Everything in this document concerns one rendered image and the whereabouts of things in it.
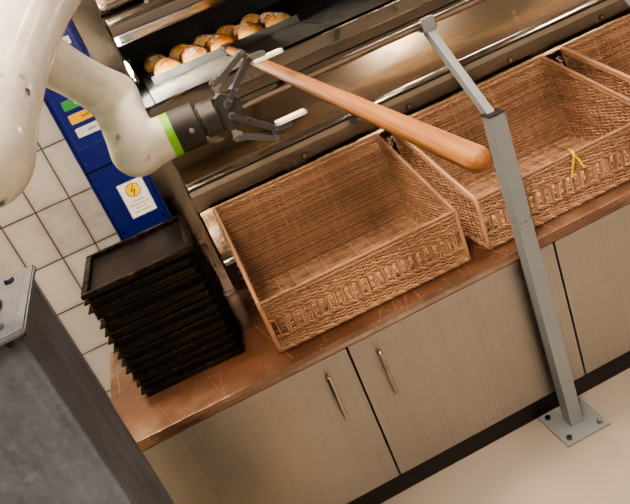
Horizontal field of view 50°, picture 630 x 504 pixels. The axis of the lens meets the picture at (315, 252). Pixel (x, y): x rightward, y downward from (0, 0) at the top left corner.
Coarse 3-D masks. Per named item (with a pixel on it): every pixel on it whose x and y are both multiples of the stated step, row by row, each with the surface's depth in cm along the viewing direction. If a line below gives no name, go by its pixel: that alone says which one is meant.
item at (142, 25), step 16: (176, 0) 167; (192, 0) 168; (208, 0) 173; (224, 0) 186; (144, 16) 166; (160, 16) 167; (176, 16) 176; (112, 32) 165; (128, 32) 167; (144, 32) 179
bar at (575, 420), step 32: (480, 0) 166; (384, 32) 163; (320, 64) 160; (448, 64) 161; (256, 96) 158; (480, 96) 156; (512, 160) 157; (512, 192) 159; (512, 224) 166; (544, 288) 171; (544, 320) 175; (544, 416) 197; (576, 416) 189
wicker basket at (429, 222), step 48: (384, 144) 200; (288, 192) 202; (336, 192) 205; (384, 192) 207; (432, 192) 177; (240, 240) 202; (288, 240) 204; (336, 240) 206; (384, 240) 200; (432, 240) 170; (288, 288) 164; (336, 288) 167; (384, 288) 171; (288, 336) 168
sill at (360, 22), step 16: (400, 0) 198; (416, 0) 199; (368, 16) 197; (384, 16) 198; (320, 32) 197; (336, 32) 195; (352, 32) 197; (288, 48) 193; (304, 48) 194; (320, 48) 196; (224, 80) 191; (176, 96) 191; (192, 96) 190; (208, 96) 191; (160, 112) 189
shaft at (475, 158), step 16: (256, 64) 176; (272, 64) 161; (288, 80) 144; (304, 80) 132; (320, 96) 122; (336, 96) 113; (352, 96) 107; (352, 112) 106; (368, 112) 98; (384, 112) 94; (384, 128) 93; (400, 128) 87; (416, 128) 83; (432, 128) 81; (416, 144) 84; (432, 144) 79; (448, 144) 75; (464, 144) 73; (448, 160) 76; (464, 160) 71; (480, 160) 71
